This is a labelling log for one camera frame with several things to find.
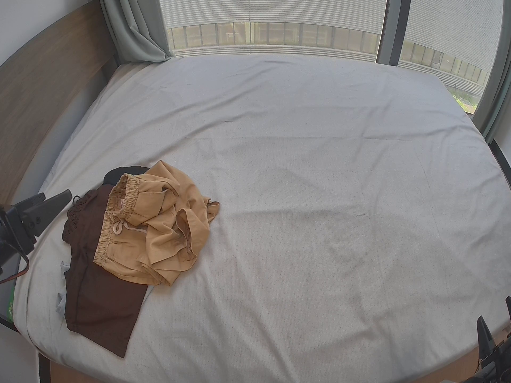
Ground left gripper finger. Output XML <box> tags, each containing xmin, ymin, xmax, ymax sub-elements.
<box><xmin>11</xmin><ymin>193</ymin><xmax>46</xmax><ymax>215</ymax></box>
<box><xmin>24</xmin><ymin>190</ymin><xmax>73</xmax><ymax>239</ymax></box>

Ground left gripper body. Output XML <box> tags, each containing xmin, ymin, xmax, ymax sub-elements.
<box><xmin>0</xmin><ymin>204</ymin><xmax>36</xmax><ymax>254</ymax></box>

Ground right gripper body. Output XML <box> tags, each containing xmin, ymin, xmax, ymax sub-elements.
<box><xmin>477</xmin><ymin>331</ymin><xmax>511</xmax><ymax>383</ymax></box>

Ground tan shorts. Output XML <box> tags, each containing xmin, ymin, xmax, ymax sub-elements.
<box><xmin>93</xmin><ymin>160</ymin><xmax>220</xmax><ymax>287</ymax></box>

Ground bed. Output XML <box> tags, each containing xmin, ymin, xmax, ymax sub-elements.
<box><xmin>0</xmin><ymin>0</ymin><xmax>508</xmax><ymax>383</ymax></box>

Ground pale blue garment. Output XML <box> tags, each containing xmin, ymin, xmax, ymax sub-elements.
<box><xmin>55</xmin><ymin>261</ymin><xmax>155</xmax><ymax>317</ymax></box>

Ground black garment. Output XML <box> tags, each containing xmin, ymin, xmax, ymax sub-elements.
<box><xmin>103</xmin><ymin>165</ymin><xmax>151</xmax><ymax>186</ymax></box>

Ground brown garment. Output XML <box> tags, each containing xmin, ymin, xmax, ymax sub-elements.
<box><xmin>61</xmin><ymin>184</ymin><xmax>149</xmax><ymax>359</ymax></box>

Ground grey-green curtain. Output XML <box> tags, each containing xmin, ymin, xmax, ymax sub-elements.
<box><xmin>95</xmin><ymin>0</ymin><xmax>175</xmax><ymax>63</ymax></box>

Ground window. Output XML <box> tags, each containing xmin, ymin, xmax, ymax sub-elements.
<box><xmin>154</xmin><ymin>0</ymin><xmax>511</xmax><ymax>144</ymax></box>

